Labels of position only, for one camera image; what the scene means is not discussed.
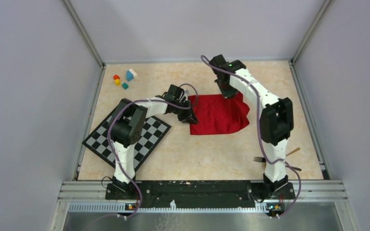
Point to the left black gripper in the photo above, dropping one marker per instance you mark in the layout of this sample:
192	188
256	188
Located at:
188	117

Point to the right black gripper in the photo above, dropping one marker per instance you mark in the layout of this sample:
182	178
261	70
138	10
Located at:
227	94

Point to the red cloth napkin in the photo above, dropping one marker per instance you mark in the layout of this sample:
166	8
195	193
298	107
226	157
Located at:
217	115

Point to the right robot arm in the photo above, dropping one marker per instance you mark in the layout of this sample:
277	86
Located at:
274	115

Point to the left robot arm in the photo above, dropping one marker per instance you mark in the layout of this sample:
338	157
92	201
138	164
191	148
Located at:
127	122

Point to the teal small cube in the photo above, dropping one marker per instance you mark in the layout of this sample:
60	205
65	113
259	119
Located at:
125	86

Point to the dark metal fork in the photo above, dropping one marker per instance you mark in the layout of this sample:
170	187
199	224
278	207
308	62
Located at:
262	160

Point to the blue white block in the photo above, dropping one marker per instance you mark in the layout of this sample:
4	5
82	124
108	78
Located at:
130	74

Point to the aluminium frame right post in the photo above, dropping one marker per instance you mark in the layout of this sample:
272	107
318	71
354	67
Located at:
311	31

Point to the aluminium frame post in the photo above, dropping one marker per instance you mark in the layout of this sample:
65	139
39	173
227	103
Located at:
311	31
83	32

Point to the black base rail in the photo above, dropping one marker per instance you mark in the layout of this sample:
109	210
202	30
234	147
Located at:
199	193

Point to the white toothed cable tray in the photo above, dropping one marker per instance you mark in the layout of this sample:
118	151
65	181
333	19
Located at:
119	207

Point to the aluminium frame left post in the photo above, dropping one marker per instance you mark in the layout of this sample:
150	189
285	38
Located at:
83	32

